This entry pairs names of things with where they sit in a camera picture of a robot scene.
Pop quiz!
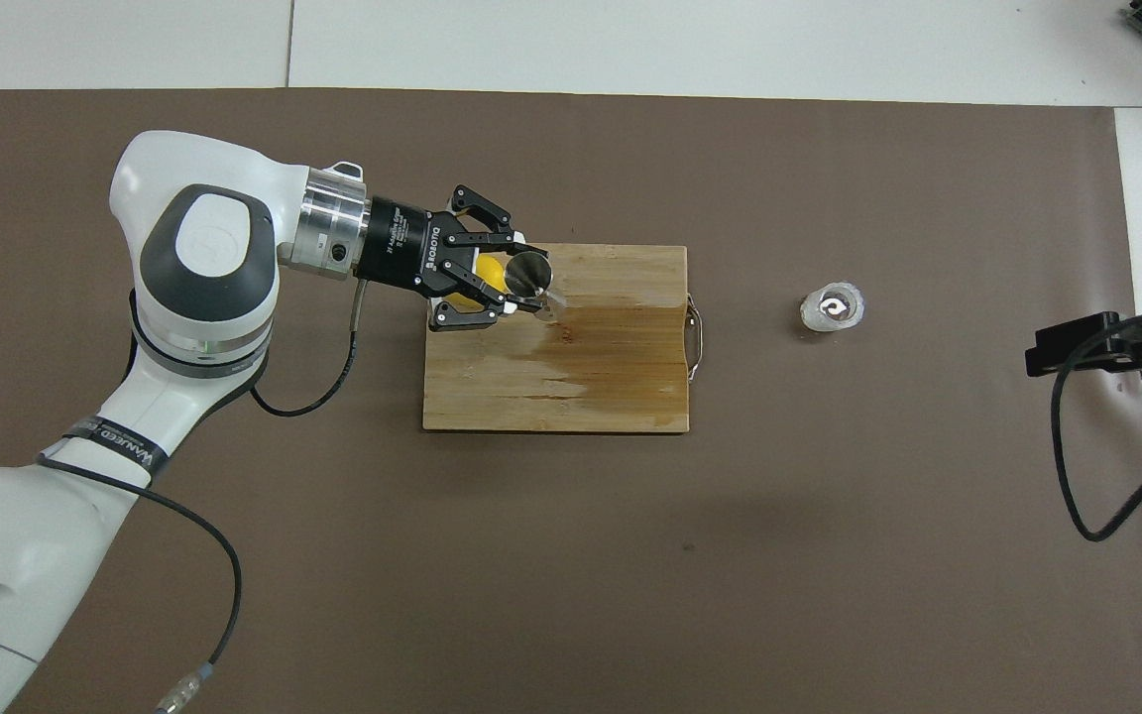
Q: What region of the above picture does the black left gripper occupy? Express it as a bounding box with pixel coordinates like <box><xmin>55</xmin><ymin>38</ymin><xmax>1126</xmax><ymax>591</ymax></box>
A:
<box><xmin>353</xmin><ymin>183</ymin><xmax>544</xmax><ymax>333</ymax></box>

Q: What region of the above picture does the steel double jigger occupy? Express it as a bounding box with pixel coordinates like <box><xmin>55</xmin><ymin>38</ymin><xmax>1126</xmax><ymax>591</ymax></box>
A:
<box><xmin>502</xmin><ymin>248</ymin><xmax>568</xmax><ymax>324</ymax></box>

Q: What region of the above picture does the yellow lemon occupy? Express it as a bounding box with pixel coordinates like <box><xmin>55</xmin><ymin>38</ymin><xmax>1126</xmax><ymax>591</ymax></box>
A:
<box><xmin>447</xmin><ymin>255</ymin><xmax>511</xmax><ymax>308</ymax></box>

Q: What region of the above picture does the wooden cutting board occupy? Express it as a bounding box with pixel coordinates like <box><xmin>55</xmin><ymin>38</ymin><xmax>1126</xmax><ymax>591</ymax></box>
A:
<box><xmin>422</xmin><ymin>243</ymin><xmax>706</xmax><ymax>434</ymax></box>

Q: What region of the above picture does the brown paper table mat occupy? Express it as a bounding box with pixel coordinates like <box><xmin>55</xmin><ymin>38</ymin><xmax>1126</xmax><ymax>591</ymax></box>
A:
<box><xmin>0</xmin><ymin>87</ymin><xmax>1142</xmax><ymax>714</ymax></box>

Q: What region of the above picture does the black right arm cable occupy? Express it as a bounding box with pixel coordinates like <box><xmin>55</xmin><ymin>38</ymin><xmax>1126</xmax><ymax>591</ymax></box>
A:
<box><xmin>1051</xmin><ymin>312</ymin><xmax>1142</xmax><ymax>542</ymax></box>

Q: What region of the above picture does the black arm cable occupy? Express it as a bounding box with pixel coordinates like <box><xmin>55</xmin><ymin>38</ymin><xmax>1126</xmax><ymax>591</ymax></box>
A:
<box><xmin>36</xmin><ymin>278</ymin><xmax>364</xmax><ymax>714</ymax></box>
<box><xmin>1051</xmin><ymin>312</ymin><xmax>1142</xmax><ymax>542</ymax></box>

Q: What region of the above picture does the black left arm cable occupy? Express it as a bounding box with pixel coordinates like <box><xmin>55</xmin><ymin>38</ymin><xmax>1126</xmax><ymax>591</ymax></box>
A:
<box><xmin>36</xmin><ymin>278</ymin><xmax>364</xmax><ymax>714</ymax></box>

